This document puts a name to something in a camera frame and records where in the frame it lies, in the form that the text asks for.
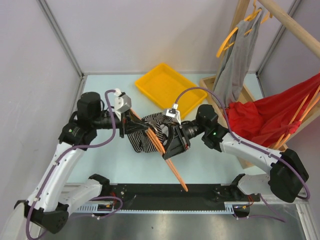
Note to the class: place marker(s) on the orange hanger with grey top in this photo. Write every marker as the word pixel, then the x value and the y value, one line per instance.
pixel 230 37

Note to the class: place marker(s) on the wooden clothes rack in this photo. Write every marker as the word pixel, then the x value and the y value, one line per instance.
pixel 313 109

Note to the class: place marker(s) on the grey tank top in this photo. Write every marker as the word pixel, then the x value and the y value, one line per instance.
pixel 236 62

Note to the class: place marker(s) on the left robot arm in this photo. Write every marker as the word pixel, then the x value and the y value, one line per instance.
pixel 93 124

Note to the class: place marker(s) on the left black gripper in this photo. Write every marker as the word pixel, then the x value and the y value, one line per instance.
pixel 129 127

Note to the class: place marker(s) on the red tank top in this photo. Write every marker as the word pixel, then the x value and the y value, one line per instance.
pixel 264 121

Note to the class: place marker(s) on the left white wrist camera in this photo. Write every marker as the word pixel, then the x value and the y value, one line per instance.
pixel 122 102

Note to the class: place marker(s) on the white cable duct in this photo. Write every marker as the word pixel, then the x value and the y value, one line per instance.
pixel 162 206

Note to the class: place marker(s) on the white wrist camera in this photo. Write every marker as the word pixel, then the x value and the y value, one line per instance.
pixel 122 102
pixel 173 113

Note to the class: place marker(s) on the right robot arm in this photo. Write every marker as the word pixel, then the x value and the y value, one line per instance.
pixel 285 175

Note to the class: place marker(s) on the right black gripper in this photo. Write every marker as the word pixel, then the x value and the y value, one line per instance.
pixel 178 141

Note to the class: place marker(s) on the striped tank top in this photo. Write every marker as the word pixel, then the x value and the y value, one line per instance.
pixel 139 140

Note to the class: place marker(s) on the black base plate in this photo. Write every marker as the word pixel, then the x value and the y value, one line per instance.
pixel 160 192

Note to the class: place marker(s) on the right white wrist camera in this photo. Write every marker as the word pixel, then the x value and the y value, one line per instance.
pixel 173 113

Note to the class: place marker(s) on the yellow plastic tray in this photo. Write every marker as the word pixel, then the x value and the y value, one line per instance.
pixel 162 85

